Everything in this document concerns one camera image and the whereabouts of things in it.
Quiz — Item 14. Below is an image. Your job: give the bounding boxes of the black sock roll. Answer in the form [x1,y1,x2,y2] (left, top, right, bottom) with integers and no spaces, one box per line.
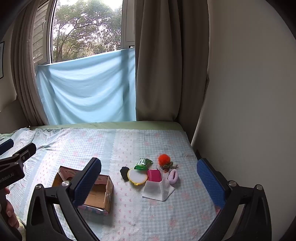
[120,167,130,182]

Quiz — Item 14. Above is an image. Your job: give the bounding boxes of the pink knitted scrunchie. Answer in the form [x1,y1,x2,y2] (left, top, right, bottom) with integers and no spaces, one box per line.
[167,169,179,185]

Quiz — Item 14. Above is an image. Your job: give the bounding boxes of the yellow round mirror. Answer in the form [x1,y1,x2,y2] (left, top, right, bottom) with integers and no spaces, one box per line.
[127,168,148,186]

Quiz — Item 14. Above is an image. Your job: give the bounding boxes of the green wet wipes packet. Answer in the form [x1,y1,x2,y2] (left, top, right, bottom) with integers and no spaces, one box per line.
[134,158,153,171]

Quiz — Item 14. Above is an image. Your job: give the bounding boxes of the white napkin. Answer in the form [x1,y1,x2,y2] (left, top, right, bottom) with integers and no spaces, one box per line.
[142,174,175,201]

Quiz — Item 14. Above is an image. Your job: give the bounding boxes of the orange fluffy pompom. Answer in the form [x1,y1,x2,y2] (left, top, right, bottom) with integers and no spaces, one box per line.
[158,154,171,166]

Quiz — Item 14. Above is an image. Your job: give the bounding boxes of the magenta cloth pouch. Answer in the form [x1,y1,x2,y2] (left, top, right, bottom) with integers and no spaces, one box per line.
[147,169,162,182]

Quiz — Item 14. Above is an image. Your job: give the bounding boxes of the person's left hand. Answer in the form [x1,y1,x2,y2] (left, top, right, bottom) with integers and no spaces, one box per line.
[6,200,19,229]

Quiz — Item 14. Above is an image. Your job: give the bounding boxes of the open cardboard box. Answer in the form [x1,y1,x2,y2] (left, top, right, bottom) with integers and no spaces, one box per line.
[52,166,113,215]

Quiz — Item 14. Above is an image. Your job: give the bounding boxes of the checkered floral bed sheet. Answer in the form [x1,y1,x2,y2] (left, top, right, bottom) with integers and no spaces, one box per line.
[1,128,216,240]

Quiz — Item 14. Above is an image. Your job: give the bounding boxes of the brown curtain left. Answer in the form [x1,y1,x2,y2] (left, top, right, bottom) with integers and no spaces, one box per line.
[11,1,49,126]

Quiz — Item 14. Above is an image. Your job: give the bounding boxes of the brown curtain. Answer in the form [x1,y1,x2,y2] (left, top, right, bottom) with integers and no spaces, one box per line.
[134,1,209,140]
[11,1,49,126]

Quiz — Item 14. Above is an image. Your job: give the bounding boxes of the green mattress cover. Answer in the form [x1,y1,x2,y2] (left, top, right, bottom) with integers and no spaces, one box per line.
[30,121,184,132]

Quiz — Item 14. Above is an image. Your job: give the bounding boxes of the light blue hanging cloth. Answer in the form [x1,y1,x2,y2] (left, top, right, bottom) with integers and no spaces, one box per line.
[36,48,136,125]

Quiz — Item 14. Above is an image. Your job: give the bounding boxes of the brown curtain right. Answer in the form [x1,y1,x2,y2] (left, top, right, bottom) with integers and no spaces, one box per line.
[134,1,209,140]

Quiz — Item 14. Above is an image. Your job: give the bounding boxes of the brown green hair tie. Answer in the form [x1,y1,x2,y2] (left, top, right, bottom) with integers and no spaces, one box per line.
[161,161,179,174]

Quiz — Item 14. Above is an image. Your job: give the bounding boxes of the window frame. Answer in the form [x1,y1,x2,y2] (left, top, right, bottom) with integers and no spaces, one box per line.
[33,1,134,65]

